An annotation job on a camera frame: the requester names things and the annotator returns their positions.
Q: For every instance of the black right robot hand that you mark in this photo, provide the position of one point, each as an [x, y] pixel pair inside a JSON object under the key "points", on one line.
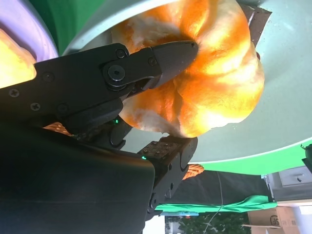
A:
{"points": [[61, 182]]}

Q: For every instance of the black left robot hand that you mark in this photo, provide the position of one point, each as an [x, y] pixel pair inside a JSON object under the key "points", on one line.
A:
{"points": [[308, 156]]}

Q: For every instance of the white round bowl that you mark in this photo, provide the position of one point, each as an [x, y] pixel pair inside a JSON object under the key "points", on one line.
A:
{"points": [[287, 85]]}

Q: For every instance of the white round plate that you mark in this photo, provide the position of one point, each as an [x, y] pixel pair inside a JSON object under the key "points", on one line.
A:
{"points": [[26, 26]]}

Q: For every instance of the orange wicker basket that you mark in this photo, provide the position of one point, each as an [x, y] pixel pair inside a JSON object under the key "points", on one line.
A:
{"points": [[193, 170]]}

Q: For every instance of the green tablecloth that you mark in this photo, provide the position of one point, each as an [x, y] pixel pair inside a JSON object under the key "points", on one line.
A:
{"points": [[243, 163]]}

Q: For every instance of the brown cardboard box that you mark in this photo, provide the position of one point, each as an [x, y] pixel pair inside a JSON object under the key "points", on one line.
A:
{"points": [[273, 219]]}

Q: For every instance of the round orange-white bread bun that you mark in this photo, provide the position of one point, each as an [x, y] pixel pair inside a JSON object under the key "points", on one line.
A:
{"points": [[14, 61]]}

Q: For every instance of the white drawer cabinet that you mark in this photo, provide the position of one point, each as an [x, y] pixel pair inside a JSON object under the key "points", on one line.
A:
{"points": [[290, 180]]}

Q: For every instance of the black backdrop cloth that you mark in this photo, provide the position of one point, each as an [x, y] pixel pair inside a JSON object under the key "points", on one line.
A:
{"points": [[243, 187]]}

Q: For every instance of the green potted plant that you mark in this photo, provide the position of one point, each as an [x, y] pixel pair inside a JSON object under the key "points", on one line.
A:
{"points": [[207, 224]]}

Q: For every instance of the pumpkin-shaped orange bread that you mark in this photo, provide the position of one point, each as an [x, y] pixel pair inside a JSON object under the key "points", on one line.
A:
{"points": [[219, 85]]}

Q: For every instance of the layered chocolate cake slice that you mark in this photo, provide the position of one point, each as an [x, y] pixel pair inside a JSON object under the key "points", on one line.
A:
{"points": [[258, 22]]}

